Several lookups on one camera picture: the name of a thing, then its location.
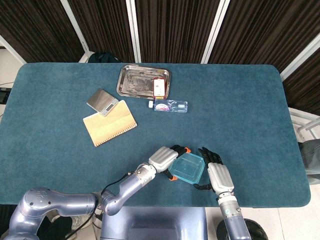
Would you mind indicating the black bag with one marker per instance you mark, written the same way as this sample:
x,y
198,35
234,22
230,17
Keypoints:
x,y
102,58

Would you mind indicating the blue-grey robot torso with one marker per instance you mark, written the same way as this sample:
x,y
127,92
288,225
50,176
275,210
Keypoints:
x,y
155,225

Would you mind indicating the yellow spiral notebook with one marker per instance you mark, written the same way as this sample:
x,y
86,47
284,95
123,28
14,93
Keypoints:
x,y
110,125

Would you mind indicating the left silver hand orange fingertips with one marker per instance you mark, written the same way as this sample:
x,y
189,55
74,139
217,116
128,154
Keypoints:
x,y
163,157

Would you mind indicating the white metal rack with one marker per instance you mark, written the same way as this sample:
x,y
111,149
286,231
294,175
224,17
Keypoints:
x,y
305,123

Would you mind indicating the white sneaker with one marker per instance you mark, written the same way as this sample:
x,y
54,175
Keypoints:
x,y
80,222

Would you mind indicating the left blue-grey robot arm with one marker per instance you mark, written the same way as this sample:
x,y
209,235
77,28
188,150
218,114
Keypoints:
x,y
62,202

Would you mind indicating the right silver hand black fingers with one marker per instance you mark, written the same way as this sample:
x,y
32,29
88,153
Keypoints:
x,y
220,177

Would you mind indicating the stainless steel tray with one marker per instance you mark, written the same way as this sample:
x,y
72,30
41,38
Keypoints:
x,y
137,81

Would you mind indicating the teal container lid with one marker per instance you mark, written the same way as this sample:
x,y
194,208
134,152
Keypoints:
x,y
197,175

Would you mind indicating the digital kitchen scale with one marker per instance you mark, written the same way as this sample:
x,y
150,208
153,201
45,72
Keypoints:
x,y
101,100

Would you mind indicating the clear water bottle pink label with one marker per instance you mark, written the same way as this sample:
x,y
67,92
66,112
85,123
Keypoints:
x,y
172,106

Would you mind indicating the clear plastic container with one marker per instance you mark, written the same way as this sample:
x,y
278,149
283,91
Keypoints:
x,y
187,168

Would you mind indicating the red and white card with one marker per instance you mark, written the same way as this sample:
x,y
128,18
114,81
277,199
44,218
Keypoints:
x,y
160,87

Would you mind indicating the dark brown partition panel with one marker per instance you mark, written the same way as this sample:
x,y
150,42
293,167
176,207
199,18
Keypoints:
x,y
105,25
172,27
305,87
37,25
257,27

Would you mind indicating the grey chair seat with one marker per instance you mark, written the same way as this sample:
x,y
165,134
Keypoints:
x,y
311,160

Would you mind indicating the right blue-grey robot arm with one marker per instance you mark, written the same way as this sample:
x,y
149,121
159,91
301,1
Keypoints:
x,y
233,217

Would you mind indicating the teal velvet tablecloth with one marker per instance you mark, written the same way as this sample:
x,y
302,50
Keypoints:
x,y
225,112

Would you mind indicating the black round wheel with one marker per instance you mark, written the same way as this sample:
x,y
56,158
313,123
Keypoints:
x,y
257,230

